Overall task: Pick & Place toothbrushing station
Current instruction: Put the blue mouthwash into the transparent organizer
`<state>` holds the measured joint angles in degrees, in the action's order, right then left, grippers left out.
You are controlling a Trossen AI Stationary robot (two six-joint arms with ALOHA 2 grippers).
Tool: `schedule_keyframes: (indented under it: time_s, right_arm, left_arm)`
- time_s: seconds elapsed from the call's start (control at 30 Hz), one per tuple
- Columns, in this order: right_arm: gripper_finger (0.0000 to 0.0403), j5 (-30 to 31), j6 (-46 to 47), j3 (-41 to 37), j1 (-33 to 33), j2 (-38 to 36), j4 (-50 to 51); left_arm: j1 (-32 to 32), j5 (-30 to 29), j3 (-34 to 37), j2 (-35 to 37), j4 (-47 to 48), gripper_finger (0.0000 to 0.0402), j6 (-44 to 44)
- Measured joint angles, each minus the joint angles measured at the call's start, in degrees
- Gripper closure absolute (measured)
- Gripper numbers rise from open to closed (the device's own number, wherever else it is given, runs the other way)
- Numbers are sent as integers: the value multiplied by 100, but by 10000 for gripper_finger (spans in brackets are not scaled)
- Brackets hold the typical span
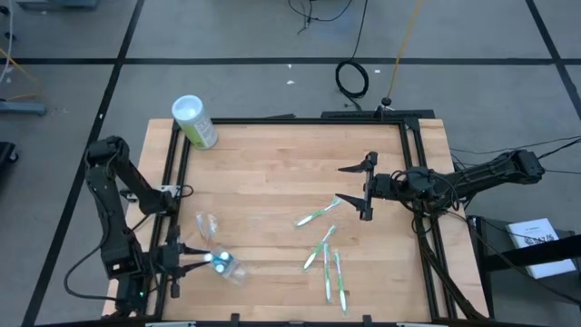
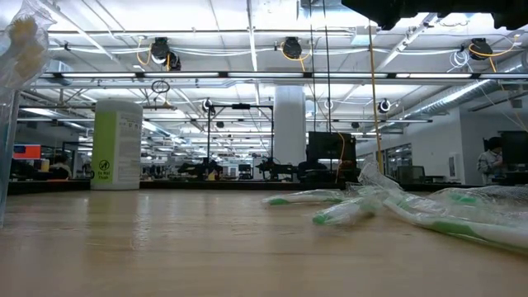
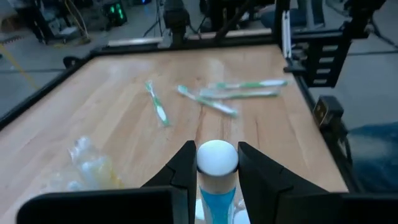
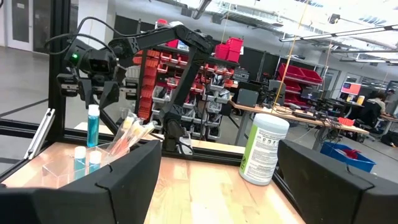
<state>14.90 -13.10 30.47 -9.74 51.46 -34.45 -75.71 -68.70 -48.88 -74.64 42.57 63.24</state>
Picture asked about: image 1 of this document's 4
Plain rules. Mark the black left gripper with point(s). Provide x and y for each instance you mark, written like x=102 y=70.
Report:
x=174 y=263

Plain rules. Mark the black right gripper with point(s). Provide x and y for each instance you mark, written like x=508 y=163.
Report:
x=386 y=187

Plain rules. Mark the blue mouthwash bottle white cap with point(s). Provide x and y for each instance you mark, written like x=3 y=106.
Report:
x=219 y=268
x=224 y=255
x=208 y=257

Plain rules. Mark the clear plastic zip bag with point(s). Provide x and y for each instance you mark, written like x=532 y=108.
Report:
x=236 y=274
x=206 y=227

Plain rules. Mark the green toothbrush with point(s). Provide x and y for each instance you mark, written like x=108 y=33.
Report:
x=318 y=212
x=340 y=281
x=327 y=272
x=318 y=249

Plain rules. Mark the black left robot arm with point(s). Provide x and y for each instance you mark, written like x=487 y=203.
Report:
x=113 y=227

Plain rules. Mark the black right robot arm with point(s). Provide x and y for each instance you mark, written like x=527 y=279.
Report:
x=490 y=175

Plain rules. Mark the white green wipes canister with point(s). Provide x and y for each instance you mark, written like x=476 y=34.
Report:
x=193 y=120

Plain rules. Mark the black side cart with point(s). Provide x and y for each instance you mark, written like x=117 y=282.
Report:
x=499 y=254

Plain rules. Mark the white booklet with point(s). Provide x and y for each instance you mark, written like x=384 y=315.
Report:
x=526 y=229

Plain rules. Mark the black floor object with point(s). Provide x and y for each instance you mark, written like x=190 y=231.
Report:
x=5 y=154

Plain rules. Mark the grey floor base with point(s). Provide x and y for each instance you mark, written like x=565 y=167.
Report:
x=22 y=108

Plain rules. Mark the grey flat floor object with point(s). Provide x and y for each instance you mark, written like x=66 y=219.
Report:
x=54 y=3

